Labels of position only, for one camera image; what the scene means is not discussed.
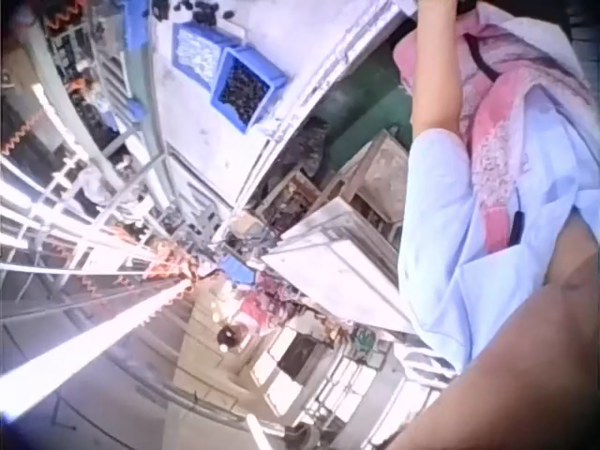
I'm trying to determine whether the white metal cabinet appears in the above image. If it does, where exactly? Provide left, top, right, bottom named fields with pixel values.
left=260, top=196, right=416, bottom=335

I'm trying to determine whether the wooden crate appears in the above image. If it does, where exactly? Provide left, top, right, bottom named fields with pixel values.
left=322, top=128, right=410, bottom=245

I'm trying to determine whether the white workbench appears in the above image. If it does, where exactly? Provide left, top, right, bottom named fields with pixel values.
left=148, top=0, right=418, bottom=207

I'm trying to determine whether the blue crate of dark parts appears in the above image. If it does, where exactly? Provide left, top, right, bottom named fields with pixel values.
left=209, top=45, right=288, bottom=135

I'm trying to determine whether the blue crate of pale parts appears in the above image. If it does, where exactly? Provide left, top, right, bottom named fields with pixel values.
left=171, top=22, right=241, bottom=93

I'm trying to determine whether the heap of black parts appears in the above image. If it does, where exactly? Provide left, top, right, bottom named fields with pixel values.
left=150, top=0, right=238, bottom=25

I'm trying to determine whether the blue plastic bin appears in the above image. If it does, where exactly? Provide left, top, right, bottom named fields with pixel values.
left=111, top=0, right=156, bottom=124

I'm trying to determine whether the metal shelf rack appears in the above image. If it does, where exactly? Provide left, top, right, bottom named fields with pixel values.
left=27, top=0, right=156, bottom=156

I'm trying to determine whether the white metal frame rack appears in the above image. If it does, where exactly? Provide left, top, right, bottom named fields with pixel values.
left=0, top=83, right=226, bottom=301

